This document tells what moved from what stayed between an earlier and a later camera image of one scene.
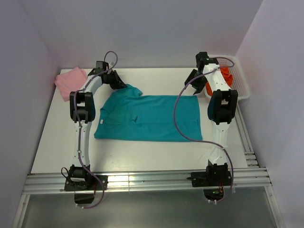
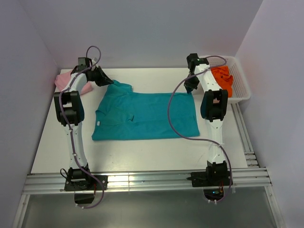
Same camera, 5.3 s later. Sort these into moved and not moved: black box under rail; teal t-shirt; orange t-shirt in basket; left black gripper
Moved: left black gripper
Not moved: black box under rail; orange t-shirt in basket; teal t-shirt
